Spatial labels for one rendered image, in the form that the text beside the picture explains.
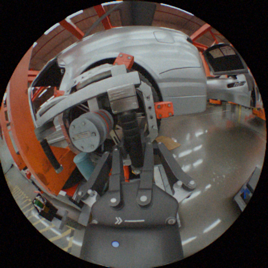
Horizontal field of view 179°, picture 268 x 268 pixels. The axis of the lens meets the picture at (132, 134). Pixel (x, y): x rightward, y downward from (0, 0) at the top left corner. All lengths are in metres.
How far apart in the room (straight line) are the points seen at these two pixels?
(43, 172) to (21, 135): 0.26
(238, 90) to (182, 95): 1.89
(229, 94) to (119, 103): 2.40
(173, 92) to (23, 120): 1.03
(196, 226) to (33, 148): 1.34
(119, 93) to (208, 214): 1.09
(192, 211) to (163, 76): 1.18
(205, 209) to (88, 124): 1.11
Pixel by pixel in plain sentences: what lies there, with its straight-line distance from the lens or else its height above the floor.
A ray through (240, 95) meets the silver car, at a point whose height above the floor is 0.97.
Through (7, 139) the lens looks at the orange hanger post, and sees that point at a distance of 2.58.
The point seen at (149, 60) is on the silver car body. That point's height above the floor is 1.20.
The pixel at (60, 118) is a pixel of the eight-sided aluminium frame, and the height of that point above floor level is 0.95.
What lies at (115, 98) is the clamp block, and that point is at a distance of 0.16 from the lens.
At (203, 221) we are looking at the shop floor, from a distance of 1.02.
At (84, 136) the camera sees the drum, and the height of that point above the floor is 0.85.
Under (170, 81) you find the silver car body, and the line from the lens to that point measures 0.71.
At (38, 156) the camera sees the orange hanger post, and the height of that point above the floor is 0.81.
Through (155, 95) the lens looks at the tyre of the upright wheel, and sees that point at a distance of 0.47.
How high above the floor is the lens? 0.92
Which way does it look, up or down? 22 degrees down
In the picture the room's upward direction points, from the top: 13 degrees counter-clockwise
